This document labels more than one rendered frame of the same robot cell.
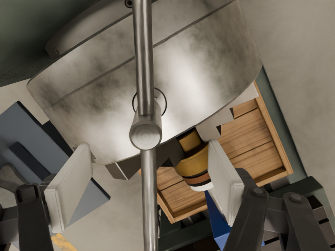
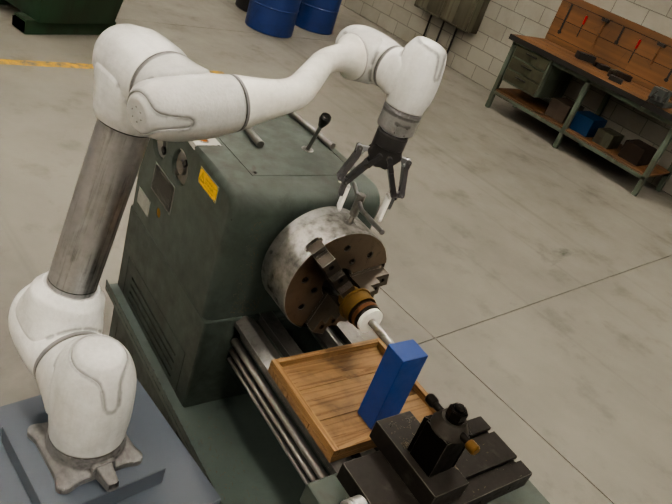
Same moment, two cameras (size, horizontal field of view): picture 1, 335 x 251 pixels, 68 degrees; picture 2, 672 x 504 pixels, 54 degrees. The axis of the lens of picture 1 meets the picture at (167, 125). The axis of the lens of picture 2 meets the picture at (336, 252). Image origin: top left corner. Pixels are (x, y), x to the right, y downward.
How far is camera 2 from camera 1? 1.63 m
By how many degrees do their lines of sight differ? 80
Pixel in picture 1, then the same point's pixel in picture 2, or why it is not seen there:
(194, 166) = (363, 294)
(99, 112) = (329, 222)
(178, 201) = (337, 437)
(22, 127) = not seen: hidden behind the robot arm
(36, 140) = (137, 407)
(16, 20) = (302, 199)
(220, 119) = (372, 282)
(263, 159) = (414, 407)
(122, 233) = not seen: outside the picture
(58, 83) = (312, 215)
